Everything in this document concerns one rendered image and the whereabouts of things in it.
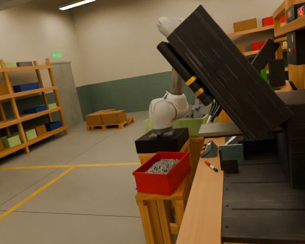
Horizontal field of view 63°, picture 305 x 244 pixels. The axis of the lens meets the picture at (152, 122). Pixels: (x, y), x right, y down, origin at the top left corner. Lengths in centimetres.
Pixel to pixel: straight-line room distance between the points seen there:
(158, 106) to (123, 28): 752
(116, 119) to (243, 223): 611
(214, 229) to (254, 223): 13
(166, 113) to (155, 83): 701
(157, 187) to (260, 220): 58
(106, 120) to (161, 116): 528
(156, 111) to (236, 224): 110
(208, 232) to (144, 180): 58
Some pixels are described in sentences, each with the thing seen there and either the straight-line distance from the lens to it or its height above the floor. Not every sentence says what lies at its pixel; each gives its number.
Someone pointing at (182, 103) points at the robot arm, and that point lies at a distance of 198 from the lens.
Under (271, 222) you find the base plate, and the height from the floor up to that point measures 90.
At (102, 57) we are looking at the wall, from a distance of 960.
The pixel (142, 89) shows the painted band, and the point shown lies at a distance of 903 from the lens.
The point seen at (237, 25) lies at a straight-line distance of 789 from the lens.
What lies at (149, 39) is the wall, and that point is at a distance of 885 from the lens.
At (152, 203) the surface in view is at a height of 44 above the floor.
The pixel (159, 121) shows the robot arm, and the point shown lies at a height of 106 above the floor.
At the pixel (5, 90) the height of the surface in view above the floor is 153.
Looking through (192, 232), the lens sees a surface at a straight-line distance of 92.
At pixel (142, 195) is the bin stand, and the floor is 80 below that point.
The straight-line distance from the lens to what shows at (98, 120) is 721.
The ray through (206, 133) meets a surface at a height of 112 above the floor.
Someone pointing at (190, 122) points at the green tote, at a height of 93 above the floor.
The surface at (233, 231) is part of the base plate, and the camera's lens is 91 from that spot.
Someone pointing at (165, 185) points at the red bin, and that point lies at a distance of 133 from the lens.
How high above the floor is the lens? 145
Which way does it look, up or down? 12 degrees down
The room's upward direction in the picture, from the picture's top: 10 degrees counter-clockwise
